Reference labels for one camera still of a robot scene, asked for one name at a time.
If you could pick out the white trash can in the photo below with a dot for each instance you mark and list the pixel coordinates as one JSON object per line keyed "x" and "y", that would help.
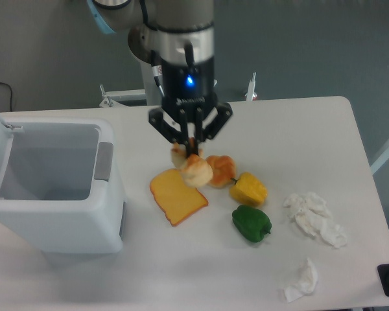
{"x": 60, "y": 187}

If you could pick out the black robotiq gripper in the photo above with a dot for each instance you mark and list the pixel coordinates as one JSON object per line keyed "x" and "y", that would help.
{"x": 189, "y": 97}

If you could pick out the large crumpled white tissue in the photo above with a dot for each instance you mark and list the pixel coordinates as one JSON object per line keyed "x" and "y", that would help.
{"x": 310, "y": 212}

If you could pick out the green bell pepper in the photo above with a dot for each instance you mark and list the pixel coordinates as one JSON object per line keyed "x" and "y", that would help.
{"x": 253, "y": 224}

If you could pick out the orange toast bread slice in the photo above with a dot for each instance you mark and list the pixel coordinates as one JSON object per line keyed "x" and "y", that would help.
{"x": 175, "y": 198}

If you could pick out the round knotted bread roll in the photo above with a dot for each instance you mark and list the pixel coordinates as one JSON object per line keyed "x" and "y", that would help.
{"x": 224, "y": 170}

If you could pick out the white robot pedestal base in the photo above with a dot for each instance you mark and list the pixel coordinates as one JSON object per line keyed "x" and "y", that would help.
{"x": 136, "y": 86}

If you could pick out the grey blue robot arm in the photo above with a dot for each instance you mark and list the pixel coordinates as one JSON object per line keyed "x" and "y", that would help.
{"x": 174, "y": 44}

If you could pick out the small crumpled white tissue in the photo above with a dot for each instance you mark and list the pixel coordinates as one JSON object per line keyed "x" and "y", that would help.
{"x": 305, "y": 284}

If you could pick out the yellow bell pepper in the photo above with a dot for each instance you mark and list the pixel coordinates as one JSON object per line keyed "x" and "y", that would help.
{"x": 247, "y": 189}

